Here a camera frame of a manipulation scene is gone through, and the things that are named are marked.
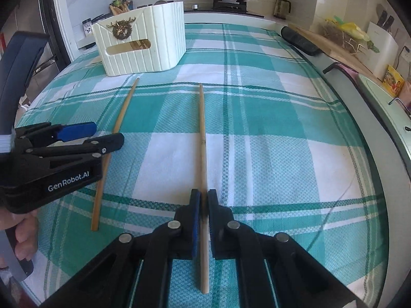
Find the wall power outlet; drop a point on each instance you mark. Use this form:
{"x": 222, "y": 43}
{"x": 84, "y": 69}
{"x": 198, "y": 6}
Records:
{"x": 406, "y": 53}

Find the stainless steel refrigerator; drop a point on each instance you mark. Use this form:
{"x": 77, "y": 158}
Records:
{"x": 53, "y": 22}

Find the wooden cutting board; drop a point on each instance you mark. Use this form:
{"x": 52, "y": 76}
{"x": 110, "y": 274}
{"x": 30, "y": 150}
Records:
{"x": 334, "y": 53}

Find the yellow printed packet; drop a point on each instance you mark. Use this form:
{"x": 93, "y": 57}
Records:
{"x": 393, "y": 80}

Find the white knife block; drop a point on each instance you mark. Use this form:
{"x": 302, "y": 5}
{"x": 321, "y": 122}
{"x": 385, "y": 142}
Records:
{"x": 383, "y": 51}

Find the teal checked cloth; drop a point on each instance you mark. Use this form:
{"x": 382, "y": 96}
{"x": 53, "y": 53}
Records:
{"x": 273, "y": 134}

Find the white ribbed utensil box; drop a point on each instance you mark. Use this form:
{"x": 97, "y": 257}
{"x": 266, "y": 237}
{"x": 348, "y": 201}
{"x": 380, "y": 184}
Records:
{"x": 160, "y": 38}

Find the black-framed eyeglasses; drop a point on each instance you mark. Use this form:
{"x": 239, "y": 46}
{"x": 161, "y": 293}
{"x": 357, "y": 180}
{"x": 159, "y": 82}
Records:
{"x": 398, "y": 100}

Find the yellow snack bag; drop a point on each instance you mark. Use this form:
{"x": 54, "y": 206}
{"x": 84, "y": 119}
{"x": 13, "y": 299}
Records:
{"x": 353, "y": 30}

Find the pink packet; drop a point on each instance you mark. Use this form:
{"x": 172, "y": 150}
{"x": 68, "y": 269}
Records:
{"x": 407, "y": 91}

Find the person's left hand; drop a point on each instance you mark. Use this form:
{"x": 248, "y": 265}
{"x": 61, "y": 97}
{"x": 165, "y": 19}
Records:
{"x": 27, "y": 234}

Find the black glass cooktop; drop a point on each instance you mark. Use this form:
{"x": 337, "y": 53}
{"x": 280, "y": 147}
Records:
{"x": 253, "y": 14}

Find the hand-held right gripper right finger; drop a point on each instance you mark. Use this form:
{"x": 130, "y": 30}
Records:
{"x": 218, "y": 231}

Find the small black-capped jar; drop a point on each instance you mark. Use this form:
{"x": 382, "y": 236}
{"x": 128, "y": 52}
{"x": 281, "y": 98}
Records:
{"x": 87, "y": 27}

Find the yellow-capped spice bottle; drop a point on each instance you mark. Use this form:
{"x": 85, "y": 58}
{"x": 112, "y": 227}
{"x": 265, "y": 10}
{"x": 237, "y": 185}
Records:
{"x": 117, "y": 0}

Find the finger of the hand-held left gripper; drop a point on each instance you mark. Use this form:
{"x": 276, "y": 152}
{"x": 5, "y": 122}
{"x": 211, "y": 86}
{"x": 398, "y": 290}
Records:
{"x": 106, "y": 144}
{"x": 77, "y": 131}

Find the gas burner grate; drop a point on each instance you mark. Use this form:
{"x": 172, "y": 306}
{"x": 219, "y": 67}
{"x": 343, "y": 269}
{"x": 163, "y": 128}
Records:
{"x": 229, "y": 5}

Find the dark spice bottle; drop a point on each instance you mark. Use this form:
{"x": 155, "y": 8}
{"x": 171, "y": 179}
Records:
{"x": 128, "y": 2}

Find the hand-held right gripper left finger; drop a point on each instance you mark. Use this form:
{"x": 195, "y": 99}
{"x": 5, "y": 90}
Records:
{"x": 194, "y": 227}

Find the brown oil jug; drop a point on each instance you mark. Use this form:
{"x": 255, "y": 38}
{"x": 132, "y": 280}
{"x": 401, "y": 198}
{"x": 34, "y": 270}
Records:
{"x": 282, "y": 8}

